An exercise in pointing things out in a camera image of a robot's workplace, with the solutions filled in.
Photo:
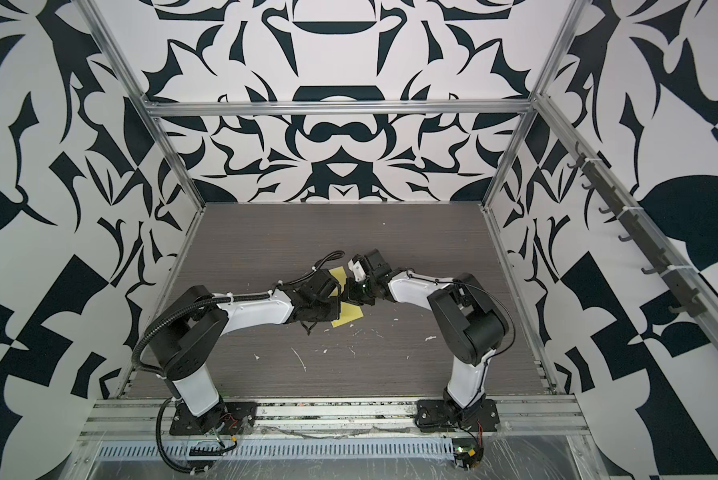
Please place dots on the aluminium front rail frame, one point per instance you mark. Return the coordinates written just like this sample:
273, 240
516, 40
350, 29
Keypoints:
316, 418

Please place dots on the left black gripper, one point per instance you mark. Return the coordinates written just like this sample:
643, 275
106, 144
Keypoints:
336, 313

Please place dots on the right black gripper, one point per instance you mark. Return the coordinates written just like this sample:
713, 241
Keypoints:
352, 296

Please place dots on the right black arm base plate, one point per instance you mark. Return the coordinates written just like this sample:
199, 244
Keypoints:
455, 415

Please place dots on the small green-lit electronics box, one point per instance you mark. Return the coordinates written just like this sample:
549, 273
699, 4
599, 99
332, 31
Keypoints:
467, 454

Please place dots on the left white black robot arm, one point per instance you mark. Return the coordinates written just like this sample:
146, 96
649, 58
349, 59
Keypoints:
177, 344

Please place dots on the black wall hook rail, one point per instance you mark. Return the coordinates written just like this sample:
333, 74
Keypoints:
642, 233

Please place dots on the white slotted cable duct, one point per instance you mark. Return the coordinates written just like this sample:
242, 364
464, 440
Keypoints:
287, 449

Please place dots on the yellow square paper sheet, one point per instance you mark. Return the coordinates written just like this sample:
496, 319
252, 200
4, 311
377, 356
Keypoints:
348, 312

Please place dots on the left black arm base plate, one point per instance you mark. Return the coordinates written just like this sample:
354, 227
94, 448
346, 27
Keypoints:
214, 417

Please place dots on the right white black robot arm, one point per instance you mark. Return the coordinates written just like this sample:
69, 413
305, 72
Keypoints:
469, 319

